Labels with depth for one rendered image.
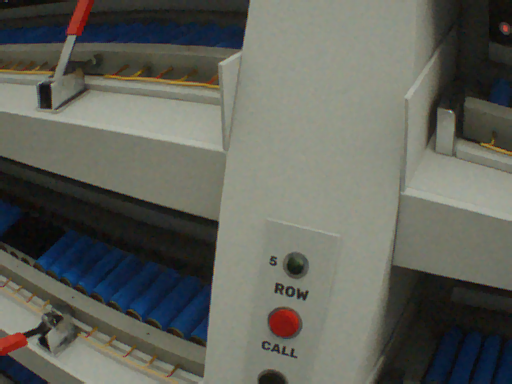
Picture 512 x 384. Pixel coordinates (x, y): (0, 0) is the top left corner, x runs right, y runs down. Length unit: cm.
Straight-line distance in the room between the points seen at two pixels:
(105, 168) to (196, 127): 7
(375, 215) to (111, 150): 17
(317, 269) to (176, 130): 11
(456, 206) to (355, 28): 10
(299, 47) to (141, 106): 13
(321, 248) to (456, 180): 8
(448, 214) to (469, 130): 8
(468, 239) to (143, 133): 20
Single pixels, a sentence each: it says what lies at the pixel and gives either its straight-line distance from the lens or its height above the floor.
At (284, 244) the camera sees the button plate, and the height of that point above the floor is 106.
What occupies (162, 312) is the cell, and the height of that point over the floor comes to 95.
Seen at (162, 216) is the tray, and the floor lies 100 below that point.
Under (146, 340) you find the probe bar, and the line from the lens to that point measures 46.
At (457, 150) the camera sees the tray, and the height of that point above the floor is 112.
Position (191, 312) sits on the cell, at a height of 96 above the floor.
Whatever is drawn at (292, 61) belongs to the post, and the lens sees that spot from 32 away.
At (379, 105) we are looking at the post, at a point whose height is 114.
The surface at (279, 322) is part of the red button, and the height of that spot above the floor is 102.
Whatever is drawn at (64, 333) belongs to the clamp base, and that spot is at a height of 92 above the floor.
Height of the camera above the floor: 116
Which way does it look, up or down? 13 degrees down
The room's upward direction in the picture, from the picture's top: 8 degrees clockwise
